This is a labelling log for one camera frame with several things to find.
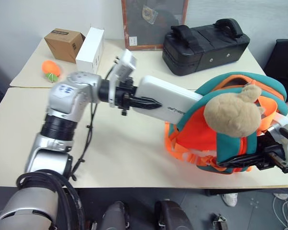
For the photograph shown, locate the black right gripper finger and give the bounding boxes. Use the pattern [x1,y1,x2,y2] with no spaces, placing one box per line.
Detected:
[217,152,258,169]

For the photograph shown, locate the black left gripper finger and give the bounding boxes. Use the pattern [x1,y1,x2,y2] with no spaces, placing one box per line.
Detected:
[129,95,162,110]

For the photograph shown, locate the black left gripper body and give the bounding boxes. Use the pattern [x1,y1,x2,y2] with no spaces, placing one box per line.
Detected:
[114,78,138,117]

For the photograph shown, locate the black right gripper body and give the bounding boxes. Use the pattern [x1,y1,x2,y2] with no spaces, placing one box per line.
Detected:
[254,131,288,174]

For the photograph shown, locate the white rectangular box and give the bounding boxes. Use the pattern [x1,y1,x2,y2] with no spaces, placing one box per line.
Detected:
[133,75,204,126]

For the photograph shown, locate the orange and teal backpack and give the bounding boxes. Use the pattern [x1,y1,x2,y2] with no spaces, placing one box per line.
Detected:
[164,71,288,174]

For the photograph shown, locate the brown cardboard box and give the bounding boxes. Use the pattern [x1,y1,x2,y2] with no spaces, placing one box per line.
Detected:
[44,28,86,64]

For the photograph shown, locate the tan plush animal head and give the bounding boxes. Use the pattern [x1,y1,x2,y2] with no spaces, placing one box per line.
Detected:
[203,84,266,138]

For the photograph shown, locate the tall white carton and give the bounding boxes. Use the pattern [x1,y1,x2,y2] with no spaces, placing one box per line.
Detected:
[75,26,105,74]

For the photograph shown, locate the wooden framed dark board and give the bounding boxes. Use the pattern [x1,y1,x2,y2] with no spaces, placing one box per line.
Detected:
[120,0,190,51]

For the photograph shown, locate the orange and green toy fruit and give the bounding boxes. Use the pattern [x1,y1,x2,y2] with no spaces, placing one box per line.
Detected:
[41,60,61,83]

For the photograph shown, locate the black hard carrying case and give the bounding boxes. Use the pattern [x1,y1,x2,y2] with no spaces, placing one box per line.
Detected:
[161,18,251,77]

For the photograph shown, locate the black chair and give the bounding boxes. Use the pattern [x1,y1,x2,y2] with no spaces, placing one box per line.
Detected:
[263,39,288,104]

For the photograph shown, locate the dark rounded shape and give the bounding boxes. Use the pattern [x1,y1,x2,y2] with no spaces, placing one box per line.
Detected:
[102,200,131,230]
[154,199,193,230]

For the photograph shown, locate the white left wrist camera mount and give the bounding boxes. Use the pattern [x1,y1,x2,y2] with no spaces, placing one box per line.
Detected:
[108,49,137,107]

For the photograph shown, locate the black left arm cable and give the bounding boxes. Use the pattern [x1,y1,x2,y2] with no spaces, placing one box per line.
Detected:
[71,56,120,182]

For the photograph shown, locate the small black floor bracket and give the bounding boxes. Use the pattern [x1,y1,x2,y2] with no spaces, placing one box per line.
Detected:
[211,212,229,230]

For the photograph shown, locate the white floor cables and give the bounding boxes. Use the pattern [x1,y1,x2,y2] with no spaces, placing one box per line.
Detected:
[271,194,288,230]

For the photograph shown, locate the thick black shoulder cable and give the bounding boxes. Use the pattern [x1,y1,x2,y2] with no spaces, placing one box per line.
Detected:
[16,169,86,230]

